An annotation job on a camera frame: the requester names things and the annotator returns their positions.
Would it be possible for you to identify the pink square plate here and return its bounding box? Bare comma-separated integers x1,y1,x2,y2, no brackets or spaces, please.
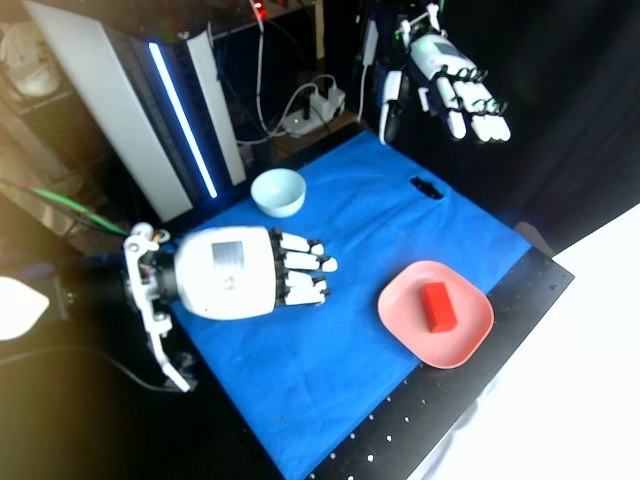
377,259,495,371

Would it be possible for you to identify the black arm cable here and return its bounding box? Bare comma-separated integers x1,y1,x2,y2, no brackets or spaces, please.
0,347,174,394

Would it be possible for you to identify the white adapter with cable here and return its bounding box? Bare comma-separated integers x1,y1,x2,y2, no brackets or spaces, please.
355,19,380,124

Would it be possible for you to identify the green cable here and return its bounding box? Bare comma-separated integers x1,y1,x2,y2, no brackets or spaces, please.
0,179,129,236

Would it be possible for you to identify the white tower with blue light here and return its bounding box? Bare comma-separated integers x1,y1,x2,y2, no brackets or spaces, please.
22,0,249,224

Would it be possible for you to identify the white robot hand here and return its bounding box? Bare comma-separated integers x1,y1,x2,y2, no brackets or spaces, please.
378,33,512,146
173,225,340,321

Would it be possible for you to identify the white power strip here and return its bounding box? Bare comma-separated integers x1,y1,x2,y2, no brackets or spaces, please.
282,84,347,139

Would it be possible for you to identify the pale blue bowl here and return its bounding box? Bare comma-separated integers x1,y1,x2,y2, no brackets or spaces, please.
250,168,307,219

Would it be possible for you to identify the white power cable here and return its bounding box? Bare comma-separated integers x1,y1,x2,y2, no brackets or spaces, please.
248,0,284,146

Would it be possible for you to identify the red block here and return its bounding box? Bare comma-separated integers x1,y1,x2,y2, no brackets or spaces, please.
419,281,459,334

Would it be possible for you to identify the blue cloth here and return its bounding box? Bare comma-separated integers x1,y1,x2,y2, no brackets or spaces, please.
167,130,533,480

